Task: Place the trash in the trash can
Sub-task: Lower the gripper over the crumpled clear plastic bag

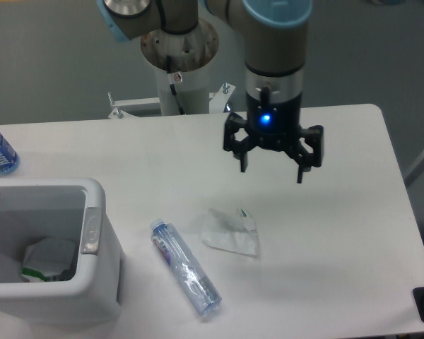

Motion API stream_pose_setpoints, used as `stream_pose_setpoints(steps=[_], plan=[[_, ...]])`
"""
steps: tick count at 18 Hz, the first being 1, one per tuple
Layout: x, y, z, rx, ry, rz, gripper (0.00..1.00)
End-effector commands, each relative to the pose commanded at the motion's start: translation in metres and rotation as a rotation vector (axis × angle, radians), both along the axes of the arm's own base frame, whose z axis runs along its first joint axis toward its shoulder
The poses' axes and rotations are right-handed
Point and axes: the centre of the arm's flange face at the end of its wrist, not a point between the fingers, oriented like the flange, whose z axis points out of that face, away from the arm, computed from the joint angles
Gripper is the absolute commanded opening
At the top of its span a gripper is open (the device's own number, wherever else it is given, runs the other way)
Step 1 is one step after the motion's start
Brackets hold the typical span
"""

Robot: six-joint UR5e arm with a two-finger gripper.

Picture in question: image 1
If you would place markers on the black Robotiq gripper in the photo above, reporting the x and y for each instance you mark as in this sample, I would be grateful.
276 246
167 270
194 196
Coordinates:
275 127

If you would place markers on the clear plastic wrapper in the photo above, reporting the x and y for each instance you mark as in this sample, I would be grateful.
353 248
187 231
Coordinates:
232 233

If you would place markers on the clear water bottle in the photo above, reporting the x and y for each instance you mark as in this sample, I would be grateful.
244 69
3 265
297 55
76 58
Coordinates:
186 269

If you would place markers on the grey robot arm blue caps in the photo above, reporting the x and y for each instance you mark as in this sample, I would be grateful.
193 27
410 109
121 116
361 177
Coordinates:
274 32

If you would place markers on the white plastic trash can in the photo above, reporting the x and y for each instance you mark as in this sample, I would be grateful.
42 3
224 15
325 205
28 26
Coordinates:
32 209

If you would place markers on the white pedestal base bracket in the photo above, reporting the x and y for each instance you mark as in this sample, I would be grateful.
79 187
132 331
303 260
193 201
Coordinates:
219 102

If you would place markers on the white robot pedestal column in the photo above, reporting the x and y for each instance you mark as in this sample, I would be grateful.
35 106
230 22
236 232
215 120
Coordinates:
181 66

